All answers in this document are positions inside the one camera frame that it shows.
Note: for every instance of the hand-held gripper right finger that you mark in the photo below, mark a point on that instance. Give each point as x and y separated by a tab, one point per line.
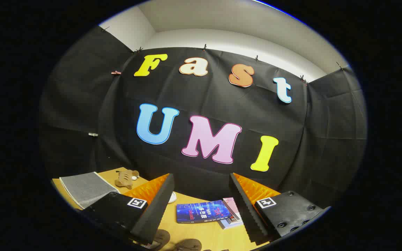
248	212

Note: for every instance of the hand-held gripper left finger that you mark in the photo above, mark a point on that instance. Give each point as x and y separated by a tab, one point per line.
154	212

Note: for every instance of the brown suede shoe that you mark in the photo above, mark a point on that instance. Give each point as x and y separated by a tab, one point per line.
161	238
188	244

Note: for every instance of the grey fabric storage box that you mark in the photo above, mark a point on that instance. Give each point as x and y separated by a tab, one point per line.
87	188

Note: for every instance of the pink cover book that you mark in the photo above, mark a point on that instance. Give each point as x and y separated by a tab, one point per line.
231	207

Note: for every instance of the thin grey book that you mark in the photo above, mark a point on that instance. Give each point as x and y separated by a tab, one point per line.
229	223

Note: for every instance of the white plush toy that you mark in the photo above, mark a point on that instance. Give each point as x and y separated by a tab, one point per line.
172	197

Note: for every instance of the brown striped plush toy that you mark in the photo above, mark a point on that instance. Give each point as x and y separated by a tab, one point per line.
126	178

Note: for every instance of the blue cover book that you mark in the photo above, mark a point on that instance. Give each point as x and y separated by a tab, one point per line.
201	211

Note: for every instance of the white clip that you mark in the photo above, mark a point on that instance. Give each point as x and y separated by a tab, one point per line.
92	134

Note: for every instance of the pink clip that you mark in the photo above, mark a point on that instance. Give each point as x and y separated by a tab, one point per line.
116	72

